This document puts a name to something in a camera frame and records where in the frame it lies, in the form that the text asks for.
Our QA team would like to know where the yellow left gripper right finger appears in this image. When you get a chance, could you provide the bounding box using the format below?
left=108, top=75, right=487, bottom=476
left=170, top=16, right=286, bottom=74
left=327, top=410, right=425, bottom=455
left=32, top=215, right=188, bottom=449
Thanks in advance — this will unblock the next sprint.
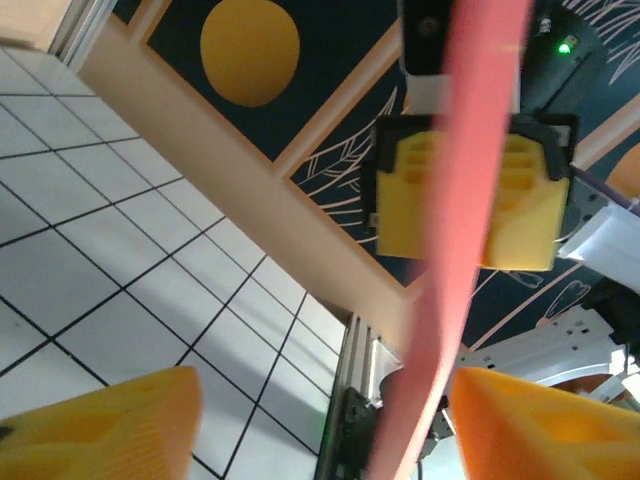
left=448, top=366, right=640, bottom=480

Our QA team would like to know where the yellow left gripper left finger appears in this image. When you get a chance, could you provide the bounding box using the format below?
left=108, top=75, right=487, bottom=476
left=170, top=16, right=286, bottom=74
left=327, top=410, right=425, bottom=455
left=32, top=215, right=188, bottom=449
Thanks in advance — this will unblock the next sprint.
left=0, top=366, right=204, bottom=480

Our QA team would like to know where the red cloth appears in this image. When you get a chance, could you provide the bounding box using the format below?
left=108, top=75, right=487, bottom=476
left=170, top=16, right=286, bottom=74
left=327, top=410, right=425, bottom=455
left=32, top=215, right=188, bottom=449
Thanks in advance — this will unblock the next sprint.
left=368, top=0, right=535, bottom=480

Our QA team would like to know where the purple cable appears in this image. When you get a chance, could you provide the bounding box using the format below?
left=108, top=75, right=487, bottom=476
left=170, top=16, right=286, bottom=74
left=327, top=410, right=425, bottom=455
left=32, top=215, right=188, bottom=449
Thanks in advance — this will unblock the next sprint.
left=569, top=166, right=640, bottom=207

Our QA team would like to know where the aluminium side rail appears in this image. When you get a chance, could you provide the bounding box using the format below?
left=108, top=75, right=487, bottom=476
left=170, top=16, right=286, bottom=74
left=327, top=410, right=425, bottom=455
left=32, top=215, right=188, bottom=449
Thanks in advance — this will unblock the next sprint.
left=313, top=312, right=404, bottom=480

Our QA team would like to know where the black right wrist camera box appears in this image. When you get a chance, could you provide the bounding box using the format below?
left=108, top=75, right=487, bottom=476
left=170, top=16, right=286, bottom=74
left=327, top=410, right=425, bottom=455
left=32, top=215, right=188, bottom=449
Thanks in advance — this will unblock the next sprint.
left=399, top=0, right=454, bottom=115

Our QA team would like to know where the aluminium corner post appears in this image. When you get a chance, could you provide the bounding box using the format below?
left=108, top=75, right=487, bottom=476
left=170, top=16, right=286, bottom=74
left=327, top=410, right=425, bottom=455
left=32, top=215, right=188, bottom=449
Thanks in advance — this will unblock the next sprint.
left=47, top=0, right=119, bottom=69

